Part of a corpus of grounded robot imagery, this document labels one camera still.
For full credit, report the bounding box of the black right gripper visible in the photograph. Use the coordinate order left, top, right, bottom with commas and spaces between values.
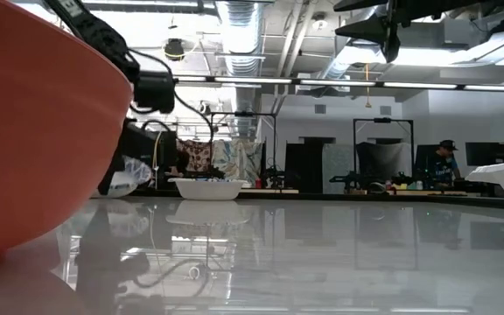
332, 0, 459, 65

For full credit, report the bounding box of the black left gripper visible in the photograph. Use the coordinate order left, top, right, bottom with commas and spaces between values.
97, 69, 178, 197

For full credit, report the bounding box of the blue white patterned plate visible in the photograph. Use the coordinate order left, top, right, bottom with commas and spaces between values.
102, 155, 153, 199

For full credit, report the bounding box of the orange bowl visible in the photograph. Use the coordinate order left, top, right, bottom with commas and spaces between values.
0, 0, 134, 266

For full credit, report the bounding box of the round ceiling smoke detector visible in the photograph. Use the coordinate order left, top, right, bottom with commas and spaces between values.
311, 12, 329, 32

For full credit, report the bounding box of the black monitor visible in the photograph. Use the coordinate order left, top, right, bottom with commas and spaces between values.
465, 141, 504, 168
146, 129, 178, 171
414, 143, 441, 176

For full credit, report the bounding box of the long linear light bar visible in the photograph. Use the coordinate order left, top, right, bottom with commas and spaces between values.
171, 74, 504, 94

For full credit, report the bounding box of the brown floral cloth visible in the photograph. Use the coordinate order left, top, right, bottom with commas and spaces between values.
176, 138, 214, 174

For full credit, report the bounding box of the blue white floral cloth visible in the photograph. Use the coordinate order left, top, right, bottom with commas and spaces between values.
210, 138, 264, 181

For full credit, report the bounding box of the pale green partition panel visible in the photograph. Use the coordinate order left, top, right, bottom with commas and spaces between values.
321, 143, 356, 194

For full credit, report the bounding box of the dark cabinet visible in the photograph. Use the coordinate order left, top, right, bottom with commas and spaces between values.
283, 136, 324, 194

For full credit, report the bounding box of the person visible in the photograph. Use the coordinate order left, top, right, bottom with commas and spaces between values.
426, 138, 463, 190

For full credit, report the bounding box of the smooth silver ceiling duct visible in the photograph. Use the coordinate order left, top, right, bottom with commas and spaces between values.
320, 37, 393, 84

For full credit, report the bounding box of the pale hanging cable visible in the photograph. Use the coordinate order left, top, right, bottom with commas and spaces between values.
151, 129, 164, 190

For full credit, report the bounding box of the yellow hanging cord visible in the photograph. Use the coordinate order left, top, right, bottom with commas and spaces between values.
364, 63, 373, 109

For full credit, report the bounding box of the black rig frame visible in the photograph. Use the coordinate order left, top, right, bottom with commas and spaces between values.
209, 111, 278, 187
352, 116, 415, 187

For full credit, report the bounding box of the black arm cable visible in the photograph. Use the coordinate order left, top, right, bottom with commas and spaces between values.
127, 46, 216, 145

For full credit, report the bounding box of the ribbed silver ceiling duct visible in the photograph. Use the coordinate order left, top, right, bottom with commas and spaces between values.
213, 0, 276, 137

